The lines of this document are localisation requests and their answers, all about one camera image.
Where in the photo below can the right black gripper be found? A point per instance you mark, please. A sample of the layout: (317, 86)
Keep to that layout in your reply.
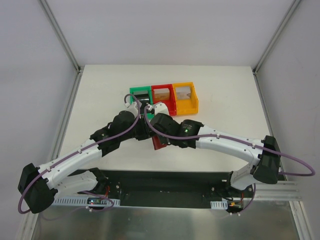
(182, 143)

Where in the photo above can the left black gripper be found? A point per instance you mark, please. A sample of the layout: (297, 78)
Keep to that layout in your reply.
(144, 130)

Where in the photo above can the red leather card holder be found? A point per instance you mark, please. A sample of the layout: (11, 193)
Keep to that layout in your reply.
(157, 145)

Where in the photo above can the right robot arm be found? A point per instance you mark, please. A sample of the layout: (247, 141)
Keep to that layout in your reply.
(261, 156)

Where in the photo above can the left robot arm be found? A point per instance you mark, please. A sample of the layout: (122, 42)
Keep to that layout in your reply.
(41, 185)

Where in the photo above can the black card in green bin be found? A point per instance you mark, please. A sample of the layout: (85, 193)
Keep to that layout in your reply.
(143, 96)

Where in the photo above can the yellow plastic bin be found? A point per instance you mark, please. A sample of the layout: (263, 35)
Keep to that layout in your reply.
(186, 99)

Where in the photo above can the green plastic bin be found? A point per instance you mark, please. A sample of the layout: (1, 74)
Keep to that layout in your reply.
(148, 88)

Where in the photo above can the red plastic bin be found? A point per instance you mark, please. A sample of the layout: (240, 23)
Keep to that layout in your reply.
(165, 93)

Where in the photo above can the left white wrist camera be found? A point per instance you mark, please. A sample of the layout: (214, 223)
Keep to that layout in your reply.
(132, 107)

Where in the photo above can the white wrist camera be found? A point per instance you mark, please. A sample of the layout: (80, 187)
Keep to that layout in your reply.
(157, 108)
(132, 107)

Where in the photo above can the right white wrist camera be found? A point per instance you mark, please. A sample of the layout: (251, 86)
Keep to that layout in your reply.
(157, 108)

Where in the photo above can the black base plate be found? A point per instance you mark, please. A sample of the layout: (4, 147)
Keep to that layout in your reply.
(167, 189)

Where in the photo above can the right white cable duct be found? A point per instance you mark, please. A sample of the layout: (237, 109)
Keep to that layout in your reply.
(219, 205)

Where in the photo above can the white cable duct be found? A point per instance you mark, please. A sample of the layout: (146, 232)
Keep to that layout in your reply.
(219, 205)
(82, 201)

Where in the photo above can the left white cable duct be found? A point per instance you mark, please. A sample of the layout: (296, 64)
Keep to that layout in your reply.
(82, 201)

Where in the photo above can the left aluminium frame post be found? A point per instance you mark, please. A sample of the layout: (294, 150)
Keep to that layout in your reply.
(59, 34)

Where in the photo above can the aluminium frame post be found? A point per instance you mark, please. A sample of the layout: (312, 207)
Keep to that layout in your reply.
(59, 34)
(278, 32)

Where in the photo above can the right aluminium frame post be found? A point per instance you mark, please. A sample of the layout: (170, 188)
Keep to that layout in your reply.
(278, 32)

